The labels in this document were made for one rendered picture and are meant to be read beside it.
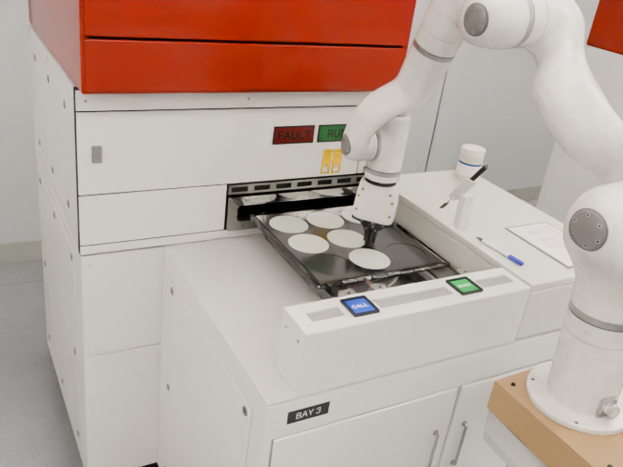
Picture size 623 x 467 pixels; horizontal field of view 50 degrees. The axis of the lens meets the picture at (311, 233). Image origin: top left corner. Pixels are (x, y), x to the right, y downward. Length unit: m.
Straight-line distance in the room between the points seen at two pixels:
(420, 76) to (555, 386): 0.65
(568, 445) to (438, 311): 0.34
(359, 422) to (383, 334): 0.21
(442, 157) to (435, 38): 2.83
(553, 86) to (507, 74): 3.12
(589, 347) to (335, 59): 0.89
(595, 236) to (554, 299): 0.55
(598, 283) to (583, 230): 0.11
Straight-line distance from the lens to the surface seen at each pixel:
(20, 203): 3.22
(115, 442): 2.04
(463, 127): 4.17
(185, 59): 1.50
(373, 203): 1.57
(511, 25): 1.17
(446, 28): 1.34
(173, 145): 1.60
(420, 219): 1.75
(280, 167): 1.73
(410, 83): 1.41
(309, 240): 1.62
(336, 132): 1.78
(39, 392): 2.55
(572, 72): 1.17
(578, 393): 1.25
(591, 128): 1.14
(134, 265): 1.71
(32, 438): 2.39
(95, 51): 1.44
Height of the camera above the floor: 1.62
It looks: 26 degrees down
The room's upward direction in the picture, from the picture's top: 8 degrees clockwise
